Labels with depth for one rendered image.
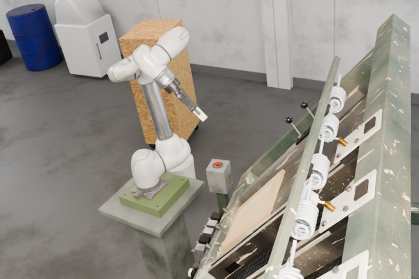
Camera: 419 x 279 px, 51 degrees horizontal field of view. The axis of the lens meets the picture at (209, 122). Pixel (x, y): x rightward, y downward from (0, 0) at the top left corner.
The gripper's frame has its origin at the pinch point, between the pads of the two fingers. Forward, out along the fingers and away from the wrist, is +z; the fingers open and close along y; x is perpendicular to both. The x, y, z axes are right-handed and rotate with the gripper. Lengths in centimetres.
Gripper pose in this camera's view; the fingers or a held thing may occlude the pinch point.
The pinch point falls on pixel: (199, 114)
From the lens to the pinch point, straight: 205.0
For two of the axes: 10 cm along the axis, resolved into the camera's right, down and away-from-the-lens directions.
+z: 7.0, 7.1, 1.2
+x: 7.2, -6.7, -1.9
